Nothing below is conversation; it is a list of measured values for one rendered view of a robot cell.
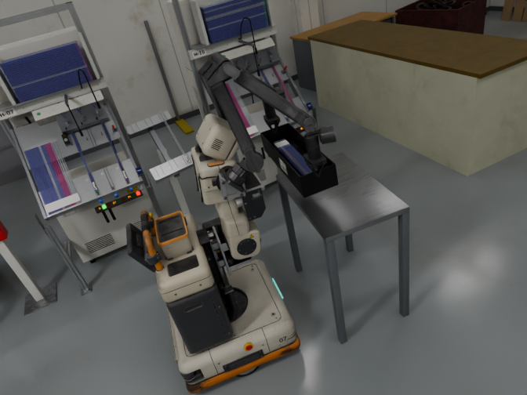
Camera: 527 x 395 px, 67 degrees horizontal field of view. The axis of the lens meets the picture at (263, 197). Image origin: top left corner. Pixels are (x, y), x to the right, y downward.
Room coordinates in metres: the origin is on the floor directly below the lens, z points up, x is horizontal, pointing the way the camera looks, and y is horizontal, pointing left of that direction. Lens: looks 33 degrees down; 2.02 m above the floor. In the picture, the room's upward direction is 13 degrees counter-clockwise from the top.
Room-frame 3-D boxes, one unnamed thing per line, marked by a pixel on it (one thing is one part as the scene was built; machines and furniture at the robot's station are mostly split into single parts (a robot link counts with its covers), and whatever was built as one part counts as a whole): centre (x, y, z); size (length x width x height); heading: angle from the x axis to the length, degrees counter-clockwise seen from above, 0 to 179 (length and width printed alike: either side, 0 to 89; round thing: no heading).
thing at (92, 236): (3.11, 1.36, 0.31); 0.70 x 0.65 x 0.62; 108
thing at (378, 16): (5.92, -1.67, 0.37); 1.38 x 0.71 x 0.74; 113
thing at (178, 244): (1.63, 0.48, 0.87); 0.23 x 0.15 x 0.11; 11
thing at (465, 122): (4.01, -1.74, 0.44); 2.51 x 0.81 x 0.88; 17
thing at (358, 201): (1.81, -0.39, 0.40); 0.70 x 0.45 x 0.80; 11
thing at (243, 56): (3.40, -0.09, 0.65); 1.01 x 0.73 x 1.29; 18
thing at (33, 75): (3.01, 1.27, 1.52); 0.51 x 0.13 x 0.27; 108
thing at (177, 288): (1.64, 0.46, 0.59); 0.55 x 0.34 x 0.83; 11
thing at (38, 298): (2.44, 1.90, 0.39); 0.24 x 0.24 x 0.78; 18
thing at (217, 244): (1.75, 0.22, 0.68); 0.28 x 0.27 x 0.25; 11
